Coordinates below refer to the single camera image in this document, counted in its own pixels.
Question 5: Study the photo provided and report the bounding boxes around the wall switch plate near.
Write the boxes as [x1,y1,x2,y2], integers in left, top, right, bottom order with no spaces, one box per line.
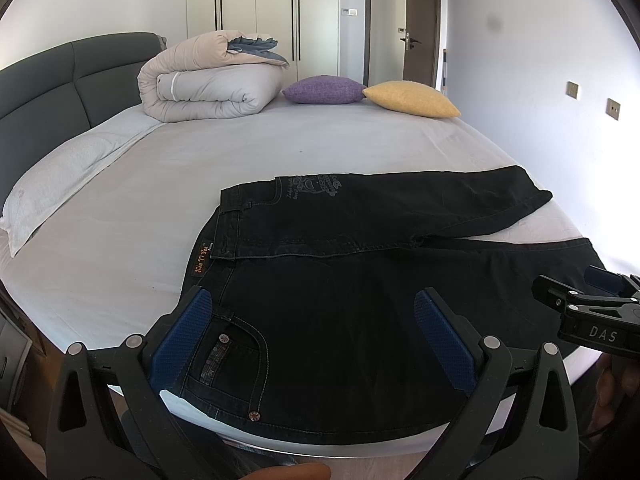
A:
[605,99,620,120]

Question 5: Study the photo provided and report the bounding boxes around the wall switch plate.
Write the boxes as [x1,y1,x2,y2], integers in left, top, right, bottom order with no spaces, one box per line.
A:
[605,99,620,120]
[565,81,579,99]

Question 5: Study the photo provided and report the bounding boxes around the folded blue denim garment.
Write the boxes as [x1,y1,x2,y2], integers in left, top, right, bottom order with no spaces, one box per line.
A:
[228,36,288,66]

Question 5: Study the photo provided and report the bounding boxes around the brown wooden door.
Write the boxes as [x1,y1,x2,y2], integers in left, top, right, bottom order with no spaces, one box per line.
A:
[404,0,440,88]

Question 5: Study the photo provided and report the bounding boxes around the wall switch plate far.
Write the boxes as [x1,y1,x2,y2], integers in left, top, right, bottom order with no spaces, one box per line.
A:
[565,81,579,99]

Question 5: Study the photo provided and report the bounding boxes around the yellow cushion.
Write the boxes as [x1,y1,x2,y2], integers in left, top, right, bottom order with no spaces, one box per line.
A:
[362,80,461,118]

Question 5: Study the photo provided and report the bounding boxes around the person's right hand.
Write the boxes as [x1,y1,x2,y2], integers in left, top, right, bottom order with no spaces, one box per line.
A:
[586,353,639,444]

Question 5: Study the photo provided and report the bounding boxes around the white pillow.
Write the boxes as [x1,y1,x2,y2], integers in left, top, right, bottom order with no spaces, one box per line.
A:
[1,105,163,257]

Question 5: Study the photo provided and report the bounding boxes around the black denim pants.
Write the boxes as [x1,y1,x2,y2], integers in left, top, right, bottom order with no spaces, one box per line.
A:
[168,166,599,445]

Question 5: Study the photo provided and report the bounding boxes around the person's left hand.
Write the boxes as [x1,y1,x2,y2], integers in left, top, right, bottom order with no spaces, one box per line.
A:
[241,463,332,480]

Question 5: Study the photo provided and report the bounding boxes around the dark grey upholstered headboard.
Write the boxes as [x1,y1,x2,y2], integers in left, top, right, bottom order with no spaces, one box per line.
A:
[1,32,166,200]

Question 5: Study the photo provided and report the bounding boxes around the purple cushion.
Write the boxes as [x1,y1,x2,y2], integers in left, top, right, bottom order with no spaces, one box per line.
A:
[282,75,366,105]

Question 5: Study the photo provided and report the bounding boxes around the white wardrobe with black handles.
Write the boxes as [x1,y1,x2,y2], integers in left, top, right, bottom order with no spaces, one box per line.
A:
[186,0,367,86]

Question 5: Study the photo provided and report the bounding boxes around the folded beige grey duvet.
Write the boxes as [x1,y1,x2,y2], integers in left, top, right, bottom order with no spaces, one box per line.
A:
[138,29,288,122]

